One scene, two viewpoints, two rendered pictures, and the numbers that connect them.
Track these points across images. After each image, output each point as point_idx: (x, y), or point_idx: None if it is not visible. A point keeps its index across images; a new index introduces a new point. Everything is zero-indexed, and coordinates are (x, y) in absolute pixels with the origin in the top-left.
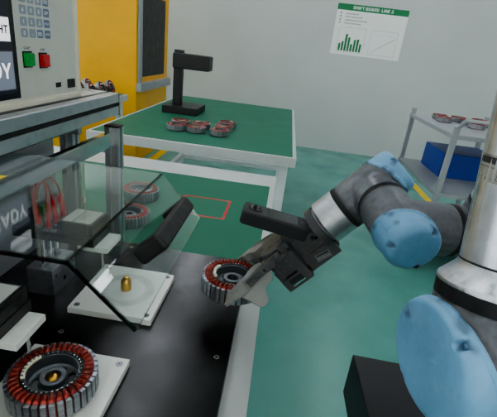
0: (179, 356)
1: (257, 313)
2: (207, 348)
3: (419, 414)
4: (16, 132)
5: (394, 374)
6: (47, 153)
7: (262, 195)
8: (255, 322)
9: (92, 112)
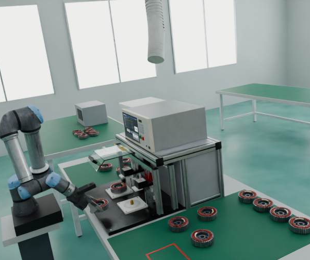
0: None
1: (94, 225)
2: None
3: (46, 207)
4: (133, 148)
5: (50, 211)
6: (178, 174)
7: None
8: (93, 223)
9: (147, 157)
